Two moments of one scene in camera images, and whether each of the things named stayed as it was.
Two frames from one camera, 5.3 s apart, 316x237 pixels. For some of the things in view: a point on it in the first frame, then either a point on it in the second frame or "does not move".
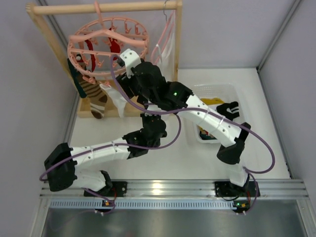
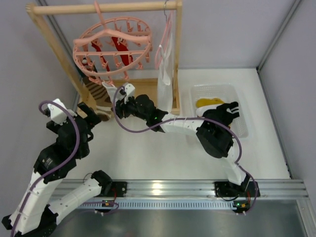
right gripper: x=126 y=82 to x=121 y=106
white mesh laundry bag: x=166 y=51 does not move
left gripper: x=147 y=108 to x=87 y=114
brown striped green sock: x=88 y=88 to x=103 y=100
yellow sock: x=212 y=101 does not move
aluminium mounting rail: x=274 y=188 does not move
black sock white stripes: x=221 y=109 does not move
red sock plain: x=92 y=56 to x=97 y=48
